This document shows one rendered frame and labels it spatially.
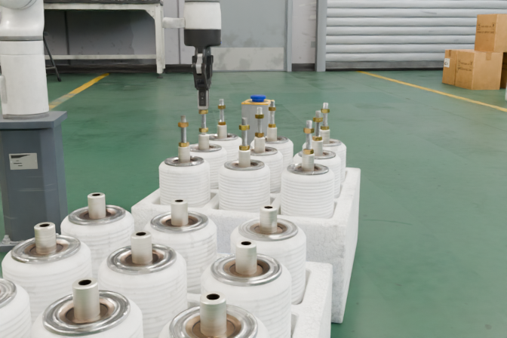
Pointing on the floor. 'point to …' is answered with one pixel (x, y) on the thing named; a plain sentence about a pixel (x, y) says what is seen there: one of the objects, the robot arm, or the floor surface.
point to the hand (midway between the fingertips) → (203, 99)
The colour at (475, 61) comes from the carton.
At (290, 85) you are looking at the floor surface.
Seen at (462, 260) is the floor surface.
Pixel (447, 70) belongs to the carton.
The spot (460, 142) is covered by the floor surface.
